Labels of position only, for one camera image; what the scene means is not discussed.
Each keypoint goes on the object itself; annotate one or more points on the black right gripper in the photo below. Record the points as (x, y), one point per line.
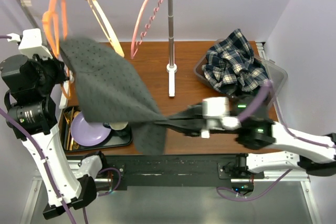
(191, 127)

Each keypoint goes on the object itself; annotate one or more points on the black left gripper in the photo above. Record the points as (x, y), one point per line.
(56, 64)

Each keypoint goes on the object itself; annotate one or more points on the orange plastic hanger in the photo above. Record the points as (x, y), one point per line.
(50, 21)

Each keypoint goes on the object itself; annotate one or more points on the black dotted skirt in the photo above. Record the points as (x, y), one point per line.
(109, 90)

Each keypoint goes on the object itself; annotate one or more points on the navy beige plaid skirt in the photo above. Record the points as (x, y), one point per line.
(231, 67)

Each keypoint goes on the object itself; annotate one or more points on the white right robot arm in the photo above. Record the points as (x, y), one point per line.
(295, 150)

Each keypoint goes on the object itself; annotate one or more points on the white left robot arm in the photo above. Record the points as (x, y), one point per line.
(30, 112)

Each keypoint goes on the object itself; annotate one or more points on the purple plate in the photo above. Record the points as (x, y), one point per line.
(88, 134)

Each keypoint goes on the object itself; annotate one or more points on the black serving tray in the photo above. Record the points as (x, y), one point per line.
(112, 141)

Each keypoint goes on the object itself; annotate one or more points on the gold cutlery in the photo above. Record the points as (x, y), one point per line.
(68, 142)

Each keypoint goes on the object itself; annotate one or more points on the dark green mug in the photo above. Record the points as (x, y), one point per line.
(119, 129)

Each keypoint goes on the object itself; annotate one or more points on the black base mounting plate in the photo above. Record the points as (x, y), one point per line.
(219, 170)

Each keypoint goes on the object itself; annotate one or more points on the clear plastic bin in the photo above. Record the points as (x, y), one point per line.
(276, 74)

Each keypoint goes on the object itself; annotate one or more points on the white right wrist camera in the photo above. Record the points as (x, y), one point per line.
(216, 113)

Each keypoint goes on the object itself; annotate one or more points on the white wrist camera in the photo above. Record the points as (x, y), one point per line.
(31, 43)
(216, 113)

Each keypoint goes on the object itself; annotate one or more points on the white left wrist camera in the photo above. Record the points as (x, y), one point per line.
(31, 43)

